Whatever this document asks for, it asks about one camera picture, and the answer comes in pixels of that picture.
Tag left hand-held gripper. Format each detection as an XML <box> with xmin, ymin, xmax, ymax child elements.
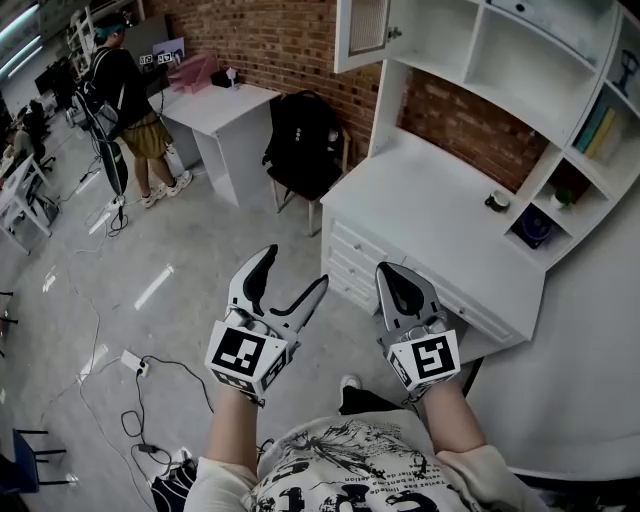
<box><xmin>204</xmin><ymin>243</ymin><xmax>330</xmax><ymax>407</ymax></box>

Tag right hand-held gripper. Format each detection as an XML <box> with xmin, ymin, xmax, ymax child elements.
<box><xmin>374</xmin><ymin>261</ymin><xmax>462</xmax><ymax>402</ymax></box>

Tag white glass cabinet door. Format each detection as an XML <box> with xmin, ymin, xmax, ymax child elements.
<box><xmin>333</xmin><ymin>0</ymin><xmax>404</xmax><ymax>75</ymax></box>

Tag person's right forearm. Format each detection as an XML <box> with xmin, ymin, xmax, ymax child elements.
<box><xmin>415</xmin><ymin>375</ymin><xmax>489</xmax><ymax>457</ymax></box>

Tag person's left forearm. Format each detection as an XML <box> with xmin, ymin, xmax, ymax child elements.
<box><xmin>203</xmin><ymin>385</ymin><xmax>262</xmax><ymax>469</ymax></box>

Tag white desk with drawers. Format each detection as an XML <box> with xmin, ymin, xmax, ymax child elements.
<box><xmin>319</xmin><ymin>128</ymin><xmax>547</xmax><ymax>362</ymax></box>

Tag person's white shoe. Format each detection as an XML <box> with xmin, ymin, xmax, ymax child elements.
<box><xmin>339</xmin><ymin>373</ymin><xmax>363</xmax><ymax>401</ymax></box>

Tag wooden chair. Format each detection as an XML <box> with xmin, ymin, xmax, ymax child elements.
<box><xmin>266</xmin><ymin>127</ymin><xmax>354</xmax><ymax>237</ymax></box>

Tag person's black trousers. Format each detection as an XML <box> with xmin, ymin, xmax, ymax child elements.
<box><xmin>338</xmin><ymin>383</ymin><xmax>407</xmax><ymax>417</ymax></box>

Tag small black cup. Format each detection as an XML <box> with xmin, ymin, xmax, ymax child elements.
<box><xmin>483</xmin><ymin>188</ymin><xmax>512</xmax><ymax>214</ymax></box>

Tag dark blue round plate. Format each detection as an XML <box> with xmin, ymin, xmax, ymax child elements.
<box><xmin>510</xmin><ymin>203</ymin><xmax>557</xmax><ymax>250</ymax></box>

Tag white power strip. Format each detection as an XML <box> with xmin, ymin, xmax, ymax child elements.
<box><xmin>120</xmin><ymin>349</ymin><xmax>152</xmax><ymax>378</ymax></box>

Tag black backpack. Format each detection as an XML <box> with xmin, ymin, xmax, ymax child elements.
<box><xmin>261</xmin><ymin>89</ymin><xmax>347</xmax><ymax>177</ymax></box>

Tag small white desk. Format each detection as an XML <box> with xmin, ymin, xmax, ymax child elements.
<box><xmin>148</xmin><ymin>81</ymin><xmax>282</xmax><ymax>209</ymax></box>

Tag small potted plant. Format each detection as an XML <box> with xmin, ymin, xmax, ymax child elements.
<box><xmin>548</xmin><ymin>186</ymin><xmax>577</xmax><ymax>211</ymax></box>

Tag white printed shirt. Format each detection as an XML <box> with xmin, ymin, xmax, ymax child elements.
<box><xmin>182</xmin><ymin>410</ymin><xmax>551</xmax><ymax>512</ymax></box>

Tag pink file tray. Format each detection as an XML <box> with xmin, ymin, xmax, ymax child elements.
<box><xmin>167</xmin><ymin>51</ymin><xmax>222</xmax><ymax>95</ymax></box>

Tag white hutch shelf unit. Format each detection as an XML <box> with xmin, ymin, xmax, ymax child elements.
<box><xmin>367</xmin><ymin>0</ymin><xmax>640</xmax><ymax>274</ymax></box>

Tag teal book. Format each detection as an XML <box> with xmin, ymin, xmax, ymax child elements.
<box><xmin>573</xmin><ymin>95</ymin><xmax>610</xmax><ymax>154</ymax></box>

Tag yellow book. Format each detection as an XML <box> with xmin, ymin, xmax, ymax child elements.
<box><xmin>583</xmin><ymin>106</ymin><xmax>618</xmax><ymax>160</ymax></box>

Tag white table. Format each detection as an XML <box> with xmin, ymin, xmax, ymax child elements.
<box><xmin>0</xmin><ymin>153</ymin><xmax>55</xmax><ymax>257</ymax></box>

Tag grey board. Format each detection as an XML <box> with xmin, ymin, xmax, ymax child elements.
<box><xmin>123</xmin><ymin>13</ymin><xmax>172</xmax><ymax>97</ymax></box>

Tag blue chair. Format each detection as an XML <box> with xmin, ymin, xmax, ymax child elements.
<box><xmin>0</xmin><ymin>426</ymin><xmax>69</xmax><ymax>496</ymax></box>

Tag black lamp figurine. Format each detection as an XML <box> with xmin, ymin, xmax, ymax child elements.
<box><xmin>617</xmin><ymin>48</ymin><xmax>640</xmax><ymax>99</ymax></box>

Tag white background shelf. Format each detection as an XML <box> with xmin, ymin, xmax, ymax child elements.
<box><xmin>66</xmin><ymin>0</ymin><xmax>147</xmax><ymax>69</ymax></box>

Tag black cable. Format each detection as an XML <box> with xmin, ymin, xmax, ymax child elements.
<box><xmin>120</xmin><ymin>355</ymin><xmax>217</xmax><ymax>469</ymax></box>

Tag white cable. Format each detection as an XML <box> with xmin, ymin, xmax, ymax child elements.
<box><xmin>64</xmin><ymin>209</ymin><xmax>151</xmax><ymax>501</ymax></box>

